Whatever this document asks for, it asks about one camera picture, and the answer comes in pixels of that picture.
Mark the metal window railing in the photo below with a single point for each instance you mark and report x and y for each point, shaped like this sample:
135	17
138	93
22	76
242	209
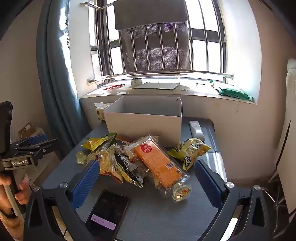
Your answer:
203	73

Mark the white chair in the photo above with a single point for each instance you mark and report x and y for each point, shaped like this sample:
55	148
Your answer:
289	139

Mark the grey towel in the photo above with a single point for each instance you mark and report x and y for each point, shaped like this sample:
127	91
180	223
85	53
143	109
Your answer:
150	14

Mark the white remote control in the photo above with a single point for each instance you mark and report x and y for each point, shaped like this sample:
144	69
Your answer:
196	129

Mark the black snack packet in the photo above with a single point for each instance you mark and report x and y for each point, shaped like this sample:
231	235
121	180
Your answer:
129	166

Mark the flat cardboard sheet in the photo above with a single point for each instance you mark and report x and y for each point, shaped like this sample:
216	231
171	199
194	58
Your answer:
157	85

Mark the brown cardboard box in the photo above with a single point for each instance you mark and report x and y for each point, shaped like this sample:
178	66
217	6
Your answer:
27	131

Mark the orange cracker packet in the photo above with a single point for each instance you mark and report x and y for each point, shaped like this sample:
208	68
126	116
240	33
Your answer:
159	164

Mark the clear jelly cup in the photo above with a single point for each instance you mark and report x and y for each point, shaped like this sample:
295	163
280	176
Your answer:
81	158
181	193

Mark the black smartphone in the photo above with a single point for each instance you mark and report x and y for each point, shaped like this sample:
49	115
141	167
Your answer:
108	208

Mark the small yellow snack packet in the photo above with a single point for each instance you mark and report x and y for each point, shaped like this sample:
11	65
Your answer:
94	142

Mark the yellow round bread packet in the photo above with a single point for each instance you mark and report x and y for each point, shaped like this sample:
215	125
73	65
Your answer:
107	163

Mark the yellow-green chip packet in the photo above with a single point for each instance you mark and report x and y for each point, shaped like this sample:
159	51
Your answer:
189	149

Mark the white cardboard box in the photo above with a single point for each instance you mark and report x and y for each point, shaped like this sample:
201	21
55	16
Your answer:
143	127

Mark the grey mesh cloth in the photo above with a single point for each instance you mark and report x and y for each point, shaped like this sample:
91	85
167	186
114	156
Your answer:
152	51

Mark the green plastic bag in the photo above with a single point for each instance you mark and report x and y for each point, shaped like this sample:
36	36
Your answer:
233	92

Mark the red pen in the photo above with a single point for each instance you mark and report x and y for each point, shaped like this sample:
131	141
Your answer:
114	87

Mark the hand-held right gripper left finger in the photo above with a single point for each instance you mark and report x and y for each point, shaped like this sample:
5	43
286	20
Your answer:
86	183

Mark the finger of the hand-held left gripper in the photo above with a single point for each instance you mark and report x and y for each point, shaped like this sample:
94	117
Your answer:
38	139
46	146

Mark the blue-grey curtain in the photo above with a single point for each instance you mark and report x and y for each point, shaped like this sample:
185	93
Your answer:
57	92

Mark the tissue box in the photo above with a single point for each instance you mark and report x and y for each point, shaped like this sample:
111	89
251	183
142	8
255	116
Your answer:
100	113

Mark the person's left hand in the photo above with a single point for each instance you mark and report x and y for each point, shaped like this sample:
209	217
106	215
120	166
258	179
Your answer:
23	192

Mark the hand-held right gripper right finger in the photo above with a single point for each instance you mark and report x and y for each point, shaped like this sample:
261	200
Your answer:
208	183

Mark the small white jar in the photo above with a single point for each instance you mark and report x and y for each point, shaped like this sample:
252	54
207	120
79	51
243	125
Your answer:
136	82

